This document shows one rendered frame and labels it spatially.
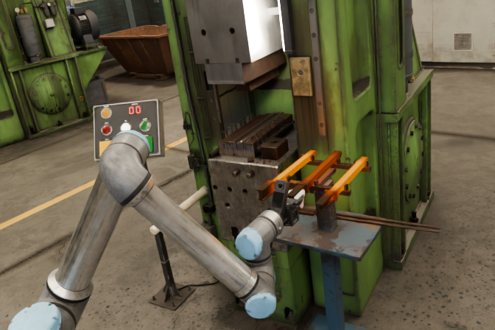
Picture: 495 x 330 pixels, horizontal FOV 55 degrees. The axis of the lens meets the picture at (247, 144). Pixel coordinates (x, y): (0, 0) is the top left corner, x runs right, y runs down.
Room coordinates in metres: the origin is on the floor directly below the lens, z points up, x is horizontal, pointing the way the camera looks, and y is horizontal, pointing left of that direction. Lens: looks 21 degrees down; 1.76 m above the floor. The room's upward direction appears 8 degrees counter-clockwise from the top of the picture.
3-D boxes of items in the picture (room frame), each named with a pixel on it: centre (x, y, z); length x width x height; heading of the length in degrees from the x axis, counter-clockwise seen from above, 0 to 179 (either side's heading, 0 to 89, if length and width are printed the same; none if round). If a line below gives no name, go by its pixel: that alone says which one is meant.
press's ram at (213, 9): (2.26, -0.09, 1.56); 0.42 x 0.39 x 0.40; 147
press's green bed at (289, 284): (2.26, -0.11, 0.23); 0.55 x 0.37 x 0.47; 147
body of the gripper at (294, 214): (1.45, -0.08, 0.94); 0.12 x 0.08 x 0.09; 144
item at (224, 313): (2.07, 0.09, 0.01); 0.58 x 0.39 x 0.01; 57
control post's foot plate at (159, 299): (2.35, 0.57, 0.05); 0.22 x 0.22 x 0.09; 57
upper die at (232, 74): (2.28, -0.06, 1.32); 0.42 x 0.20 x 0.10; 147
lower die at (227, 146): (2.28, -0.06, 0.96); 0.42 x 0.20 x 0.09; 147
